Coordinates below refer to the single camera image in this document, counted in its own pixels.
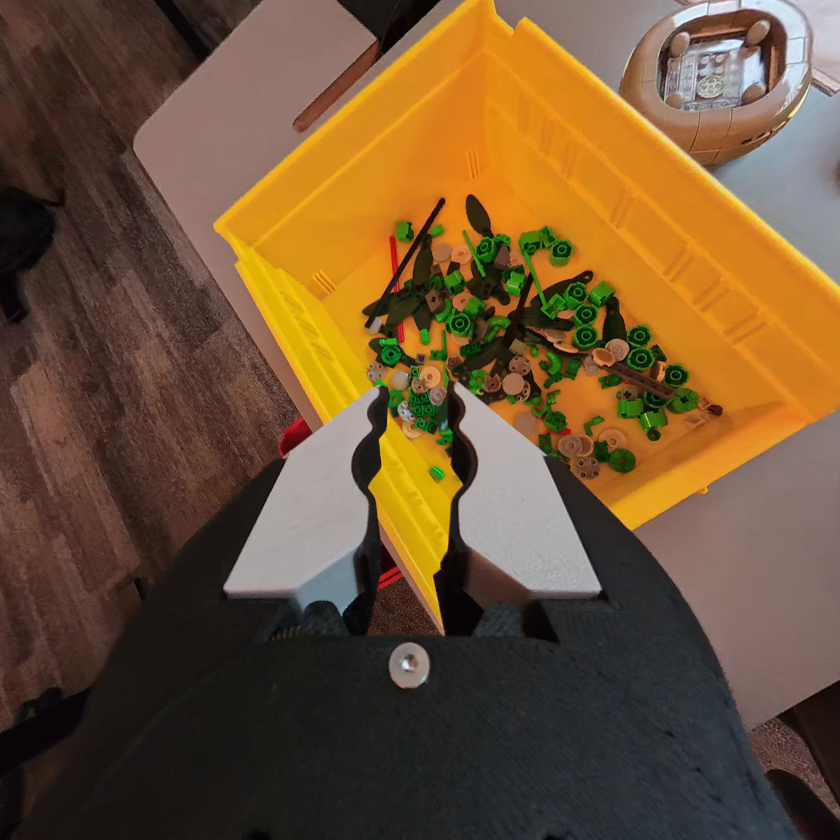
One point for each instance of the dark green case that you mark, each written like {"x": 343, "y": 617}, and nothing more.
{"x": 394, "y": 19}

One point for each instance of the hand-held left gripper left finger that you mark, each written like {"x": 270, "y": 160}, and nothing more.
{"x": 308, "y": 525}

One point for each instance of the red rod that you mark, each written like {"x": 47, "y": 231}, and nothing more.
{"x": 394, "y": 253}

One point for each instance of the yellow plastic bin with bricks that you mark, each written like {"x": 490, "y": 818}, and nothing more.
{"x": 656, "y": 197}

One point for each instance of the long black rod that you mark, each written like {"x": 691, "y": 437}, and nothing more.
{"x": 409, "y": 256}

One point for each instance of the pile of green toy bricks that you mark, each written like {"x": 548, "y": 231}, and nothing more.
{"x": 584, "y": 315}

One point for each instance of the tan round brick model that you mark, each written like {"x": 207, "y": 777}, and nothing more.
{"x": 646, "y": 98}

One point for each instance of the short black rod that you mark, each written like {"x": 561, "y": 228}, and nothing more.
{"x": 518, "y": 308}

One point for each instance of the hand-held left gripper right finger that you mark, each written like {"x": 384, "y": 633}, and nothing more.
{"x": 518, "y": 525}

